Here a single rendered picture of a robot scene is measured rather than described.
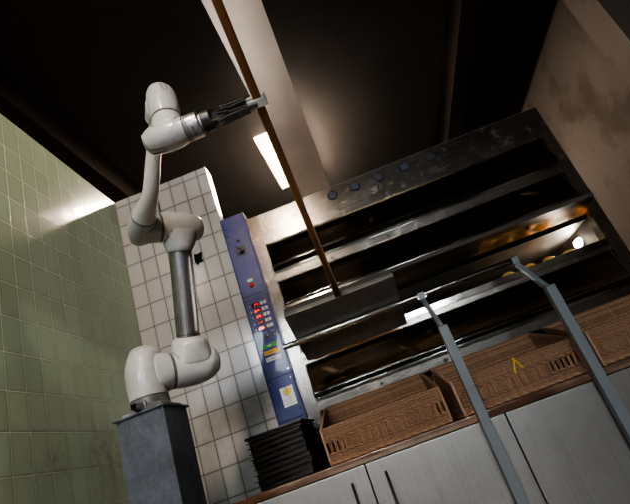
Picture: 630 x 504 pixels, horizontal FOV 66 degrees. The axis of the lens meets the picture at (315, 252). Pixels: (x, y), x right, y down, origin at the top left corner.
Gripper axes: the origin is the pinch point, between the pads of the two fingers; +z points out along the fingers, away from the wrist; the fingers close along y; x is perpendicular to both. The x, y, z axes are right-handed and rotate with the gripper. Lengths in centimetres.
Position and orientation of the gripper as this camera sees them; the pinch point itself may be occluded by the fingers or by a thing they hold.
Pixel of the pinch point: (257, 101)
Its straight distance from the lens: 173.0
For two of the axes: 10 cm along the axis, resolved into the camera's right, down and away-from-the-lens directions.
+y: 2.0, 6.0, -7.7
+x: -3.0, -7.1, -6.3
